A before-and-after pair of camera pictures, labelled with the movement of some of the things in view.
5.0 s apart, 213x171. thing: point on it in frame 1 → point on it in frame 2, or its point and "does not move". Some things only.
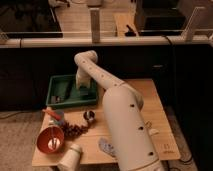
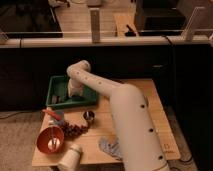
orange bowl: x=50 y=140 does not move
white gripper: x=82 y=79 → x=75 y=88
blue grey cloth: x=106 y=146 does not move
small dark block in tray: x=55 y=99 does not move
